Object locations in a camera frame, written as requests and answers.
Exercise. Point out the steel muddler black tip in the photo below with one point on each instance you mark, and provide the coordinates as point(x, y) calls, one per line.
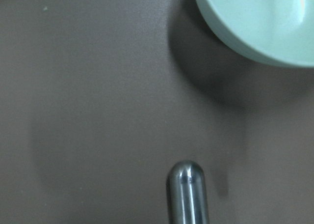
point(186, 194)

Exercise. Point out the mint green bowl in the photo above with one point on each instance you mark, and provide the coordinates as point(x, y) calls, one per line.
point(272, 32)

